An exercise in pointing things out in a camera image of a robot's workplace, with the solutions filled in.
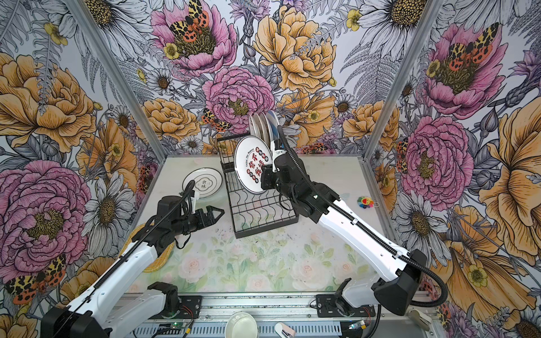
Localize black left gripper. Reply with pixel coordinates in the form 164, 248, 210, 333
172, 206, 225, 235

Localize blue white striped plate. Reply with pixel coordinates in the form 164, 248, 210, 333
266, 111, 279, 141

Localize white round bowl below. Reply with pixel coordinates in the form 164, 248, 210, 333
224, 312, 259, 338

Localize black wire dish rack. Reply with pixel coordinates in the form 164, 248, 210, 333
217, 133, 299, 239

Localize cream floral oval plate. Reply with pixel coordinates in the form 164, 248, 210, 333
254, 114, 266, 142

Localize red character white plate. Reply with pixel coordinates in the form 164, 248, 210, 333
234, 135, 272, 194

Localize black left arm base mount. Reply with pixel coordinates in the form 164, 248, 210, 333
147, 282, 203, 320

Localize rainbow sunflower plush toy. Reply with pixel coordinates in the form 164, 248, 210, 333
357, 196, 380, 208

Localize grey clamp handle right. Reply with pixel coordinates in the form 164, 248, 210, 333
407, 308, 433, 332

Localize white grey emblem plate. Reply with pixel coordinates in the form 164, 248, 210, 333
183, 168, 223, 199

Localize small white pink object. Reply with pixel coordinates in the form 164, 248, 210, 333
274, 323, 296, 338

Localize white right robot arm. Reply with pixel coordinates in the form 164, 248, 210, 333
261, 127, 449, 316

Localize yellow woven placemat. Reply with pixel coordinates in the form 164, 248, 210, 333
117, 223, 176, 273

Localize orange sunburst plate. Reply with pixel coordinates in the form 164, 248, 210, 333
249, 115, 260, 138
261, 114, 274, 145

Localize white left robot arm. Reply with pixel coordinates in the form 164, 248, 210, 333
40, 180, 225, 337

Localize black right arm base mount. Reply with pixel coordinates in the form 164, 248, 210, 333
309, 278, 376, 318

